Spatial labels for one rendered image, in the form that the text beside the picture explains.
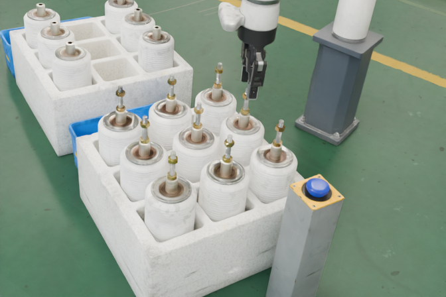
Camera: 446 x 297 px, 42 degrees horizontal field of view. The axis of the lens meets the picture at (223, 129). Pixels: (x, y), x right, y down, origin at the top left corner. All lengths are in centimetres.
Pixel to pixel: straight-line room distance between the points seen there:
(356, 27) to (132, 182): 73
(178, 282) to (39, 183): 50
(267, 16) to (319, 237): 41
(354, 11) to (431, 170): 50
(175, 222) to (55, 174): 52
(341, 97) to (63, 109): 74
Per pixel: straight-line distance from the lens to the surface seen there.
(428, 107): 197
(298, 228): 104
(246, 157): 125
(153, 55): 154
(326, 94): 163
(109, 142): 122
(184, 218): 107
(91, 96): 148
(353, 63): 156
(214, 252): 114
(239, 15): 110
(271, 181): 116
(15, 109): 175
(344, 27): 155
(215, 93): 131
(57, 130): 150
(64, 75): 147
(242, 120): 123
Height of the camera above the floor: 97
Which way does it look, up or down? 36 degrees down
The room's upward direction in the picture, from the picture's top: 7 degrees clockwise
